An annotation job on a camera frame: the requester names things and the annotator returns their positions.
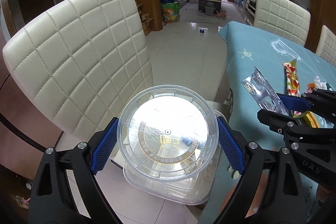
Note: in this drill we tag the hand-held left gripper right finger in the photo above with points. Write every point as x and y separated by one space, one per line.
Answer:
231 150

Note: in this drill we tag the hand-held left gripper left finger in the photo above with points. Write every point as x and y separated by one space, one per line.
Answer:
103 148

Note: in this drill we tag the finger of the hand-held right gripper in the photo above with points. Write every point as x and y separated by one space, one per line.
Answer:
273 121
294 102

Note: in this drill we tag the red gold checkered wrapper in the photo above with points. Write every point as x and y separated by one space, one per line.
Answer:
291 79

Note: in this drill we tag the yellow snack wrapper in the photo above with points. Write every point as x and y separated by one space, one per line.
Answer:
312 119

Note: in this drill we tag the clear plastic blister pack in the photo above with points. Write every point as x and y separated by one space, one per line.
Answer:
260 90

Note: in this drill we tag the round clear plastic lid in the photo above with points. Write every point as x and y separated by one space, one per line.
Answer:
168 132

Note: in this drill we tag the square clear plastic container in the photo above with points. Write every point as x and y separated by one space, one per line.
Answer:
170 190

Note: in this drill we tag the crumpled white tissue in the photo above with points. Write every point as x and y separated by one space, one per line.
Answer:
319 81

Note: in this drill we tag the light blue printed tablecloth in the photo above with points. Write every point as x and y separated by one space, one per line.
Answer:
262 56

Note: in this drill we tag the white quilted dining chair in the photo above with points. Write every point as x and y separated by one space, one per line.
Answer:
278 14
328 45
78 50

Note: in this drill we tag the grey plastic stool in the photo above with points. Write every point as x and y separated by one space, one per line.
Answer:
209 11

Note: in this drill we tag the dark coffee table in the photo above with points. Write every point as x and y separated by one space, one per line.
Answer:
207 1

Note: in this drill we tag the pile of cardboard boxes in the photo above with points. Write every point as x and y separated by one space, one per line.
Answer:
144 19

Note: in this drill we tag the colourful printed bag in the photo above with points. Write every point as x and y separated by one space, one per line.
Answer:
170 12

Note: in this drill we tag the dark wooden door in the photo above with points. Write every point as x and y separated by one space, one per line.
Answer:
34 3

